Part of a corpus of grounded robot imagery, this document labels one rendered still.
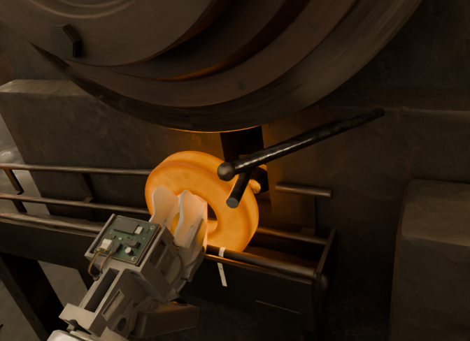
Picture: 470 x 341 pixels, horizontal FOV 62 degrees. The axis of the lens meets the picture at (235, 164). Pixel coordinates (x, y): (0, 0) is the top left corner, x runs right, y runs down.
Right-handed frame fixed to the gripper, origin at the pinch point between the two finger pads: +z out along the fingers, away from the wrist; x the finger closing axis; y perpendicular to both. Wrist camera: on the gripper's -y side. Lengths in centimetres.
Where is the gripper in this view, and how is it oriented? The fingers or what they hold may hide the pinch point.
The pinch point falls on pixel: (196, 196)
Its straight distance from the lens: 50.4
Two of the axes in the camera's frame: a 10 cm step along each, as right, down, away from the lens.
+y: -2.6, -6.7, -7.0
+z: 3.7, -7.3, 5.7
